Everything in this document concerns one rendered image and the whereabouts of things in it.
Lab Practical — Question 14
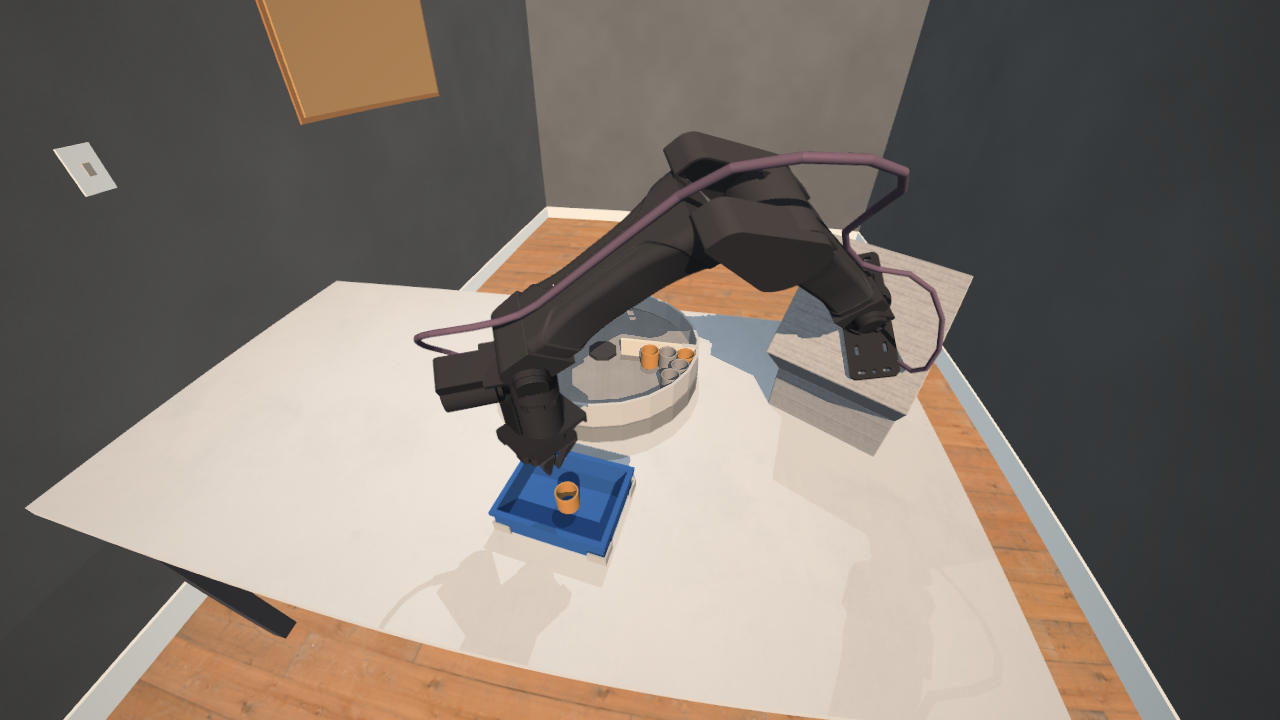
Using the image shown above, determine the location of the blue open crate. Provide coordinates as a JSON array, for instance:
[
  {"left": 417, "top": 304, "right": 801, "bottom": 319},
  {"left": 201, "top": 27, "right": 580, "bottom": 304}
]
[{"left": 488, "top": 451, "right": 635, "bottom": 559}]

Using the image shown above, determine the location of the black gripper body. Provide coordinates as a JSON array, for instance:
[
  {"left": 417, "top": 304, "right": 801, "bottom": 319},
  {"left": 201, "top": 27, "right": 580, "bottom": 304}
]
[{"left": 497, "top": 391, "right": 588, "bottom": 468}]

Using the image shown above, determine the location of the beige round turntable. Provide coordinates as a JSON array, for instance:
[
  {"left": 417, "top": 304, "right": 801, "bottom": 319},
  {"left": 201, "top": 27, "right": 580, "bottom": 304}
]
[{"left": 557, "top": 296, "right": 699, "bottom": 443}]

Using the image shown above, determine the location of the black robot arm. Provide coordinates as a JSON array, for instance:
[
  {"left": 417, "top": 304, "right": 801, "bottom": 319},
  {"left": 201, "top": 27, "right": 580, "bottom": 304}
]
[{"left": 433, "top": 131, "right": 900, "bottom": 436}]

